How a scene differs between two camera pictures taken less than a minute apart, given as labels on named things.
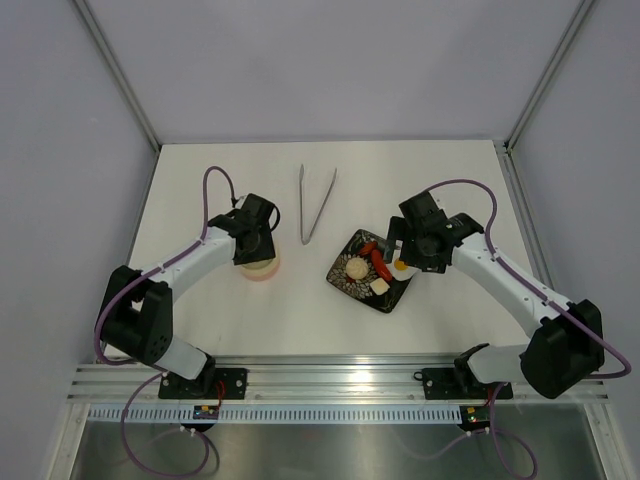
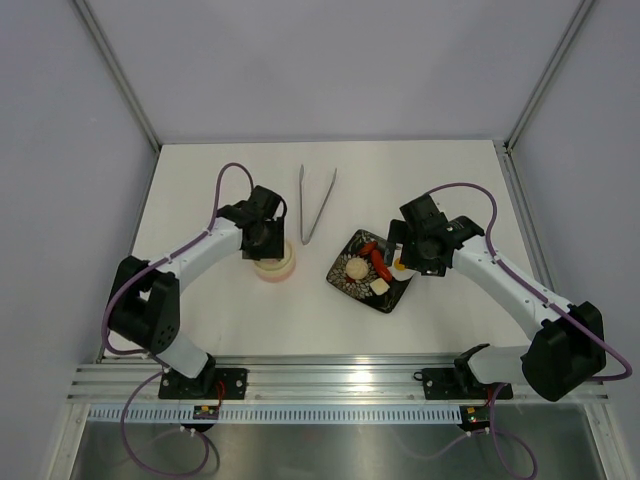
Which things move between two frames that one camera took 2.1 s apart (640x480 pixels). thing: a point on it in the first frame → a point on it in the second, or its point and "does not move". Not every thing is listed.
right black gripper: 400,230 does not move
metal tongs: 301,176 does not move
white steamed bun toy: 357,268 does not move
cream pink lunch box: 261,270 → 274,276
